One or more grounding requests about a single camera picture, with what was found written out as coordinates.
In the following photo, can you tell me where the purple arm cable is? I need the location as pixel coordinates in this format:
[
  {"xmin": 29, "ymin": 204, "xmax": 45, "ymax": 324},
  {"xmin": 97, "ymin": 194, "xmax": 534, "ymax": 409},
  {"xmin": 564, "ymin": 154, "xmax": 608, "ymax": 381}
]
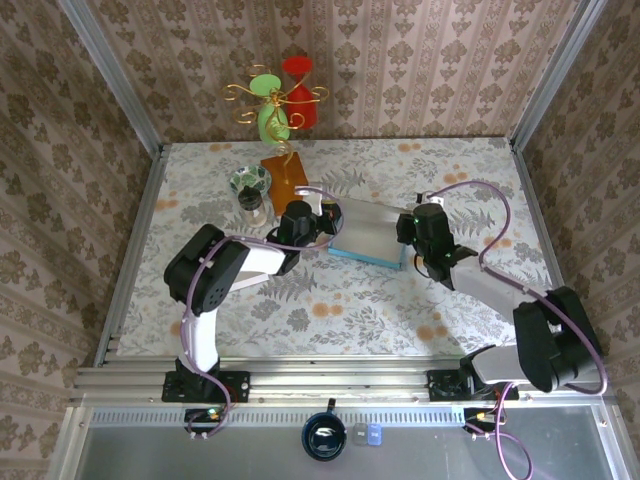
[
  {"xmin": 180, "ymin": 185, "xmax": 346, "ymax": 441},
  {"xmin": 430, "ymin": 180, "xmax": 610, "ymax": 479}
]

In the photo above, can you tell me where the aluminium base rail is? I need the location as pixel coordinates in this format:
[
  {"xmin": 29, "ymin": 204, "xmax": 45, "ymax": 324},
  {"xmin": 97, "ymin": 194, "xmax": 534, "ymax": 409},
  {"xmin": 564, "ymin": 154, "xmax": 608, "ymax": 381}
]
[{"xmin": 72, "ymin": 355, "xmax": 609, "ymax": 405}]

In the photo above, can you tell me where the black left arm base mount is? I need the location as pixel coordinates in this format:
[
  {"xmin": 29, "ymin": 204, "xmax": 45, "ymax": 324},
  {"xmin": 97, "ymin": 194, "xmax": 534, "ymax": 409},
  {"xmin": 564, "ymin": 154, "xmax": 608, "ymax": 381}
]
[{"xmin": 160, "ymin": 370, "xmax": 251, "ymax": 404}]

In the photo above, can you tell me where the dark blue mug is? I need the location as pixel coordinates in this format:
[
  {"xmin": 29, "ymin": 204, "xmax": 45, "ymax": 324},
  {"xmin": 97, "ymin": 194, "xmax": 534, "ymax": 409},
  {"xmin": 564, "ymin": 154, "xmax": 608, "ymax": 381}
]
[{"xmin": 301, "ymin": 398, "xmax": 348, "ymax": 462}]

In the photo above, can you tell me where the floral tablecloth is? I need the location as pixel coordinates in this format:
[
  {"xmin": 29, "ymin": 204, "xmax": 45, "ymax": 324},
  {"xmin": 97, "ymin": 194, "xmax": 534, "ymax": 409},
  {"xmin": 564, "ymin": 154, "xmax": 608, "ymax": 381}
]
[{"xmin": 117, "ymin": 138, "xmax": 574, "ymax": 359}]

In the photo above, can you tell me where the gold wire stand, wooden base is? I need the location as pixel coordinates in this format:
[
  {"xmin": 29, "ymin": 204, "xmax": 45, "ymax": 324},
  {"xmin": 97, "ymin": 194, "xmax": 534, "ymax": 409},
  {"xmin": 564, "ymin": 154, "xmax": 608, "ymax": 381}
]
[{"xmin": 222, "ymin": 64, "xmax": 331, "ymax": 217}]

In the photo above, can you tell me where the aluminium frame post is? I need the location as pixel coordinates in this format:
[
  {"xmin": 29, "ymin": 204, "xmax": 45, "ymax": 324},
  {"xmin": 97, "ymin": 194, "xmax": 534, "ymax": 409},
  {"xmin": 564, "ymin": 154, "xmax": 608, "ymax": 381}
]
[
  {"xmin": 54, "ymin": 0, "xmax": 166, "ymax": 156},
  {"xmin": 509, "ymin": 0, "xmax": 611, "ymax": 151}
]

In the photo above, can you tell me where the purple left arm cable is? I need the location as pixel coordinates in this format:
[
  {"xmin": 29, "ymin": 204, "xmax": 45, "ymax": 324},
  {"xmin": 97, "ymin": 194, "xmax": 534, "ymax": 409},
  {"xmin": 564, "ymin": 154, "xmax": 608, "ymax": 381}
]
[{"xmin": 180, "ymin": 185, "xmax": 346, "ymax": 441}]

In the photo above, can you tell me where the green plastic goblet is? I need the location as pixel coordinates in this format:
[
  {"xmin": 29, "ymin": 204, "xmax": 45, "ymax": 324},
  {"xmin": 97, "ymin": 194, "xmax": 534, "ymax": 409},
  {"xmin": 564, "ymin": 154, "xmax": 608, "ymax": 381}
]
[{"xmin": 248, "ymin": 74, "xmax": 291, "ymax": 147}]

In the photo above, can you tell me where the blue paper box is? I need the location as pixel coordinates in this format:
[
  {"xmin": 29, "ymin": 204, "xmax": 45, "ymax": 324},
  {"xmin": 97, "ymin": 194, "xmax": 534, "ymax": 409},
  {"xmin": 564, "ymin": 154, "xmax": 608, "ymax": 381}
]
[{"xmin": 327, "ymin": 197, "xmax": 407, "ymax": 271}]

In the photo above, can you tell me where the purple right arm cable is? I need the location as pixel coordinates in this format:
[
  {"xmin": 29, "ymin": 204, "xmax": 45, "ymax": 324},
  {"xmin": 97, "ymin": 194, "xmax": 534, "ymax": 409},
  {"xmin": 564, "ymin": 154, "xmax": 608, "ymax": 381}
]
[{"xmin": 430, "ymin": 180, "xmax": 610, "ymax": 479}]

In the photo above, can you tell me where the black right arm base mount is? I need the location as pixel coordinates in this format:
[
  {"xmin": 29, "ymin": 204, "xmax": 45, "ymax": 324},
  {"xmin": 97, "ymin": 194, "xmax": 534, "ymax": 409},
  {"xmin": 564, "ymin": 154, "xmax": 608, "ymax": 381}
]
[{"xmin": 427, "ymin": 367, "xmax": 520, "ymax": 403}]

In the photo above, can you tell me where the red plastic goblet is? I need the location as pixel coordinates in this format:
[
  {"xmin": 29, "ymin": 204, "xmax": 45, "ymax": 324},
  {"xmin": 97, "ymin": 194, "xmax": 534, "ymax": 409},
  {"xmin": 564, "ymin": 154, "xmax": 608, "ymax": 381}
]
[{"xmin": 281, "ymin": 55, "xmax": 320, "ymax": 130}]

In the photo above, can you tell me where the slotted grey cable duct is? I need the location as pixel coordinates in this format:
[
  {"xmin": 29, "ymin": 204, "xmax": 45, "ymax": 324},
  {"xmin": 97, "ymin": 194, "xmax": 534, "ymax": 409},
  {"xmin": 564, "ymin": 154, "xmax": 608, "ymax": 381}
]
[{"xmin": 89, "ymin": 405, "xmax": 469, "ymax": 426}]

